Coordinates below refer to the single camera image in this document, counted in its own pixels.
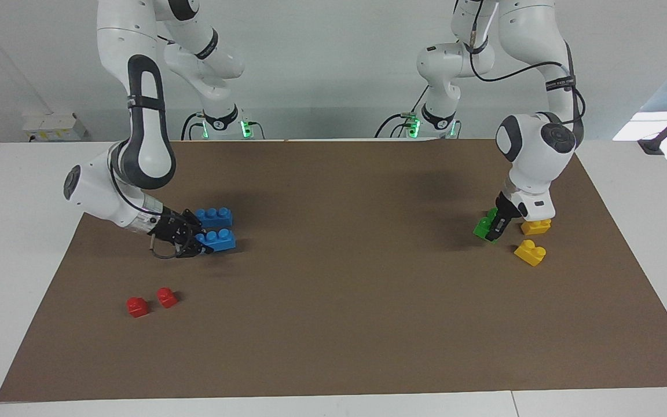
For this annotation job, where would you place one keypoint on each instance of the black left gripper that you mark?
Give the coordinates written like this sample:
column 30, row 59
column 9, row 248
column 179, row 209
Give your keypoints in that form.
column 507, row 208

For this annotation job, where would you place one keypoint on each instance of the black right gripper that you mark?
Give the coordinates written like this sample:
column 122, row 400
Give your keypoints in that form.
column 170, row 229

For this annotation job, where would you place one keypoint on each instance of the blue three-stud toy block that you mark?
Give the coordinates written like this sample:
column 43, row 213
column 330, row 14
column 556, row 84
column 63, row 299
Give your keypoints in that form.
column 220, row 239
column 215, row 217

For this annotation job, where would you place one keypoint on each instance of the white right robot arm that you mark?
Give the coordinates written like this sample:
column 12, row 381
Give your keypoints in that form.
column 136, row 139

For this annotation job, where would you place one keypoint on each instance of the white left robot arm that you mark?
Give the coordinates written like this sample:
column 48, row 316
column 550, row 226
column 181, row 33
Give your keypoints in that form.
column 533, row 150

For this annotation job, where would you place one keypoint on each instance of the yellow two-stud toy block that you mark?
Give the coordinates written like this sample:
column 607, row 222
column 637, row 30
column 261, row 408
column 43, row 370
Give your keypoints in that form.
column 536, row 227
column 529, row 253

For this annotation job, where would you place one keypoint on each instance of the red one-stud toy block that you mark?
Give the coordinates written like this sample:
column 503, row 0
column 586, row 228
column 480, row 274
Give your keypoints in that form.
column 137, row 307
column 167, row 298

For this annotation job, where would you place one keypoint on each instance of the brown table mat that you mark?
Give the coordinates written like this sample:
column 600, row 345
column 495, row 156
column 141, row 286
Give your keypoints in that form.
column 333, row 324

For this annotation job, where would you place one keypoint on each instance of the white wall socket box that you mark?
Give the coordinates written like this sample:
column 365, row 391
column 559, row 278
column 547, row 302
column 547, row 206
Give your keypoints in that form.
column 52, row 127

